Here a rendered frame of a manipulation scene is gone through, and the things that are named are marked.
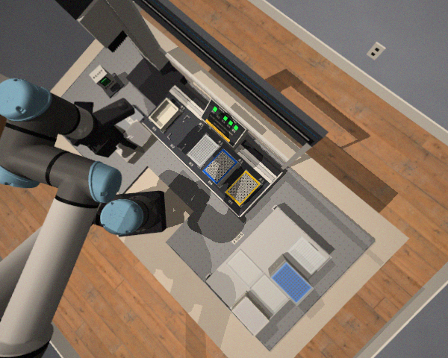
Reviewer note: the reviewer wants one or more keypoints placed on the grey tip rack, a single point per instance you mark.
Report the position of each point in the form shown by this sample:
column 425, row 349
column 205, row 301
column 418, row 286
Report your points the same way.
column 242, row 188

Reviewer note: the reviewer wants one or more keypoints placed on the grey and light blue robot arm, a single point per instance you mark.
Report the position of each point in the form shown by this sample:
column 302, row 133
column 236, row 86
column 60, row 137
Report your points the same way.
column 86, row 194

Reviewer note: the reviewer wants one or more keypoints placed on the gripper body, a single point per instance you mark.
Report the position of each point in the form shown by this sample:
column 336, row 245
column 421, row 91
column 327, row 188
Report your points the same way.
column 102, row 144

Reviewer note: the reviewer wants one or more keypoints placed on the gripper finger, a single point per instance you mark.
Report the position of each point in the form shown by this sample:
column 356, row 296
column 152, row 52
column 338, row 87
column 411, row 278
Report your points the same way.
column 128, row 147
column 120, row 129

